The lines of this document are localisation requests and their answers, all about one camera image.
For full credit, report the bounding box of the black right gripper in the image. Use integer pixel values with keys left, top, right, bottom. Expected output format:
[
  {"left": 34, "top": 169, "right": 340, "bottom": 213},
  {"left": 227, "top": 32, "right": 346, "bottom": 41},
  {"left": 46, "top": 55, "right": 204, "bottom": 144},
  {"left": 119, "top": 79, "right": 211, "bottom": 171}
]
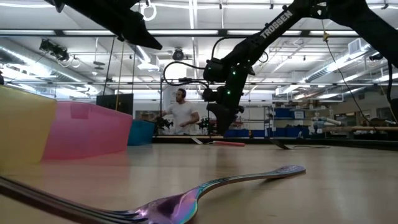
[{"left": 207, "top": 79, "right": 246, "bottom": 135}]

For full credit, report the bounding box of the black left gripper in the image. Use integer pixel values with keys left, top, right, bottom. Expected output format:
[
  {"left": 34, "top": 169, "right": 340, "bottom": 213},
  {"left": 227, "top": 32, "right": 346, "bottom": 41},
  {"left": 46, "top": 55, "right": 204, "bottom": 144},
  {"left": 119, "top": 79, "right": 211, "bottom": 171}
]
[{"left": 62, "top": 0, "right": 162, "bottom": 50}]

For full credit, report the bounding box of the red-handled silver fork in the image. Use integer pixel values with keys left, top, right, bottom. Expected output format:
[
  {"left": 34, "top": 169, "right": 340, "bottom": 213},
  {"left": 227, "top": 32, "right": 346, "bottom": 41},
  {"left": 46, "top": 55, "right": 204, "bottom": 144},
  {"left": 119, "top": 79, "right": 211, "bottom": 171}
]
[{"left": 190, "top": 136, "right": 246, "bottom": 147}]

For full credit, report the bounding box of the iridescent rainbow metal fork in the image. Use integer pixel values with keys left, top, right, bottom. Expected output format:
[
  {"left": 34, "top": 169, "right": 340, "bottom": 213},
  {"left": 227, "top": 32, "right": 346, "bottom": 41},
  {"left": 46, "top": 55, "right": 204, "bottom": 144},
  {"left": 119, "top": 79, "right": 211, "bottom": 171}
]
[{"left": 0, "top": 164, "right": 307, "bottom": 224}]

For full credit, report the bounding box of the row of blue crates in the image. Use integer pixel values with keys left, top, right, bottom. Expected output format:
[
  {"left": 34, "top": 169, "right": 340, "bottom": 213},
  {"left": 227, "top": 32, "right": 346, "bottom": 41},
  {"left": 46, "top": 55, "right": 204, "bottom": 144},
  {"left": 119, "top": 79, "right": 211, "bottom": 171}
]
[{"left": 223, "top": 129, "right": 265, "bottom": 138}]

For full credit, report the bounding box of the person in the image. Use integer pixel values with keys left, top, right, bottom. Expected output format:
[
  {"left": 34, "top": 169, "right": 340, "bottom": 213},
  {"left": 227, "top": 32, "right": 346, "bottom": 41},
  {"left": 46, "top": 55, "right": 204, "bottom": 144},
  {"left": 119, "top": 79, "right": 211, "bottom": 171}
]
[{"left": 160, "top": 88, "right": 201, "bottom": 136}]

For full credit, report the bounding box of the shelf with blue bins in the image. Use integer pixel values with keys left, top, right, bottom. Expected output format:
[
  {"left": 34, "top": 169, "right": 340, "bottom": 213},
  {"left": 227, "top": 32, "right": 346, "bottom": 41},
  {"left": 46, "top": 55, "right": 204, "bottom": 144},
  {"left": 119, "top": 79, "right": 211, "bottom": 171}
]
[{"left": 264, "top": 105, "right": 308, "bottom": 138}]

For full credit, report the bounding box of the black monitor panel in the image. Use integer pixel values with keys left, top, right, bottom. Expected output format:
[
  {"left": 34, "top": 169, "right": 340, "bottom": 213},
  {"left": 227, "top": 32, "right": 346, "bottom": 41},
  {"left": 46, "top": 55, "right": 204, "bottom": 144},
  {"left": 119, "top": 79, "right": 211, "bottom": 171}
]
[{"left": 95, "top": 93, "right": 134, "bottom": 116}]

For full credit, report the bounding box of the black ceiling-mounted device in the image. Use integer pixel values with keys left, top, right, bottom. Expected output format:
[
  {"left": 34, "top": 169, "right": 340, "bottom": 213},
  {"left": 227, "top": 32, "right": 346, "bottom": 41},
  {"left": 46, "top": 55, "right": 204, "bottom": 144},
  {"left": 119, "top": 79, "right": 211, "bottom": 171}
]
[{"left": 39, "top": 39, "right": 71, "bottom": 62}]

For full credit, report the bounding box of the blue plastic bin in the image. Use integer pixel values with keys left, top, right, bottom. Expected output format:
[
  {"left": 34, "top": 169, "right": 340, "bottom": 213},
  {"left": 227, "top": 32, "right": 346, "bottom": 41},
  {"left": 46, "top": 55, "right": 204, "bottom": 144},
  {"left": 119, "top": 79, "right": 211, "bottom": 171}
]
[{"left": 127, "top": 119, "right": 155, "bottom": 146}]

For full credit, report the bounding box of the black rig beam with lights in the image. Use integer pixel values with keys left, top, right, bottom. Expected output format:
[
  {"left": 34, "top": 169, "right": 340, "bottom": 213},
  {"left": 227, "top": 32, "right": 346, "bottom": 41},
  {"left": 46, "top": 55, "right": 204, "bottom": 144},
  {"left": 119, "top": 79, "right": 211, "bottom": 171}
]
[{"left": 0, "top": 28, "right": 398, "bottom": 39}]

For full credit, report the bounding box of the white cylindrical device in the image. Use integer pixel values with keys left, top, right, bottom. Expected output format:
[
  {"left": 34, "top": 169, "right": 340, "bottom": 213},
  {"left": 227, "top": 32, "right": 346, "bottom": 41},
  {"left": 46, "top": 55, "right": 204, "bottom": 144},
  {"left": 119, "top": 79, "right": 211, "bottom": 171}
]
[{"left": 312, "top": 116, "right": 343, "bottom": 129}]

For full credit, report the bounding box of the red plastic bin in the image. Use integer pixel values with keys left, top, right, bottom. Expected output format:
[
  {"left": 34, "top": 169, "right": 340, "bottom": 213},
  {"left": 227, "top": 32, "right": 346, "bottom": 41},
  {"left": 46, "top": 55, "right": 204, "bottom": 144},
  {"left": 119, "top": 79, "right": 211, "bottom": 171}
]
[{"left": 42, "top": 101, "right": 134, "bottom": 161}]

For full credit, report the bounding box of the long wooden table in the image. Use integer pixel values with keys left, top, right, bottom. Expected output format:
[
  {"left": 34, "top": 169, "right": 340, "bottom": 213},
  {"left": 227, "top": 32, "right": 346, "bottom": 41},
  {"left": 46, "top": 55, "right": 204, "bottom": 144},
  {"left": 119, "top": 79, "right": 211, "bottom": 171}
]
[{"left": 323, "top": 125, "right": 398, "bottom": 132}]

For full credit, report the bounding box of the yellow plastic bin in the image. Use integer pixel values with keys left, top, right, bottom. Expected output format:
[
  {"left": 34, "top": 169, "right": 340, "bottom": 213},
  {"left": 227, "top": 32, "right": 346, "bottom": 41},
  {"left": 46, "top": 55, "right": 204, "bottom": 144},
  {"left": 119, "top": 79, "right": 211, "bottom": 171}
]
[{"left": 0, "top": 84, "right": 57, "bottom": 170}]

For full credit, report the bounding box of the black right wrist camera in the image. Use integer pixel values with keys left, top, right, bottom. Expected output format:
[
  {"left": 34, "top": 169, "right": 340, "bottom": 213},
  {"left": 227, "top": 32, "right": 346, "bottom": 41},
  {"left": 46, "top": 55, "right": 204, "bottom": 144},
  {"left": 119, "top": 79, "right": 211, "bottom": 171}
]
[{"left": 203, "top": 88, "right": 219, "bottom": 103}]

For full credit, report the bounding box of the white cable ring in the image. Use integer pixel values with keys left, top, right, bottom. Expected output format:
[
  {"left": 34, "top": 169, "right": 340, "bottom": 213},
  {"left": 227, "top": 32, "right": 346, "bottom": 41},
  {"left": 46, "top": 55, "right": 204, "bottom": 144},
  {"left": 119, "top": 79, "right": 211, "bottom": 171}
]
[{"left": 140, "top": 2, "right": 157, "bottom": 22}]

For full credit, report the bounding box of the black hanging cable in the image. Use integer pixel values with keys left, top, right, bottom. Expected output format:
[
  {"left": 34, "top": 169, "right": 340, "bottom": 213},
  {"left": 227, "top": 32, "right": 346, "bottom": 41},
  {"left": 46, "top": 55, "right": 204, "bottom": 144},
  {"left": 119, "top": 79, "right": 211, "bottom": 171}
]
[
  {"left": 131, "top": 43, "right": 137, "bottom": 95},
  {"left": 102, "top": 36, "right": 116, "bottom": 94}
]

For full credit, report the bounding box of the round black ceiling camera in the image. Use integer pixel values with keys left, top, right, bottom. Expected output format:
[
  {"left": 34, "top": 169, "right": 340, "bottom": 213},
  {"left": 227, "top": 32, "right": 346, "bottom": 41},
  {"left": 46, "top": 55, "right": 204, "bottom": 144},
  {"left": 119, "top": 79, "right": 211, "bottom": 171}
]
[{"left": 172, "top": 48, "right": 185, "bottom": 62}]

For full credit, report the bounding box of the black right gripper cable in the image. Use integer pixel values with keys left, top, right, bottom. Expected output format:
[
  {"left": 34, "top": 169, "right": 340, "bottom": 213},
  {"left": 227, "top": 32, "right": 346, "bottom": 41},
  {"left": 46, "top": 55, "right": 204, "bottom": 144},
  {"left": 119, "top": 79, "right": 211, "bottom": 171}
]
[{"left": 162, "top": 60, "right": 210, "bottom": 88}]

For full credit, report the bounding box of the black aluminium table frame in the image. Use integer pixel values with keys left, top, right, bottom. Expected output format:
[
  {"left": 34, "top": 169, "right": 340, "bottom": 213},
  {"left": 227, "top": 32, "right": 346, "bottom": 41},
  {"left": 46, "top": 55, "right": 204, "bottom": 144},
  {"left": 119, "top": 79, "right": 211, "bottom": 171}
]
[{"left": 151, "top": 135, "right": 398, "bottom": 151}]

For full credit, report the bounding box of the black rectangular frame stand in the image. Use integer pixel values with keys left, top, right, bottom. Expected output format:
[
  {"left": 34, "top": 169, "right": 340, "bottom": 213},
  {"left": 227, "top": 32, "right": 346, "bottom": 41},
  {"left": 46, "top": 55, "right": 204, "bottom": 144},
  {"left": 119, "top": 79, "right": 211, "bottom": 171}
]
[{"left": 159, "top": 77, "right": 211, "bottom": 138}]

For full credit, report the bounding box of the thin cable with yellow tag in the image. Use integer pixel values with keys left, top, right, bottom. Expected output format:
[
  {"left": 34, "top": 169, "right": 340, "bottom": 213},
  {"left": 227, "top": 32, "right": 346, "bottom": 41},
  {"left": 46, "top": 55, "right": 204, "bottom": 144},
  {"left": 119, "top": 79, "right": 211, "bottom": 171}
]
[{"left": 322, "top": 30, "right": 379, "bottom": 133}]

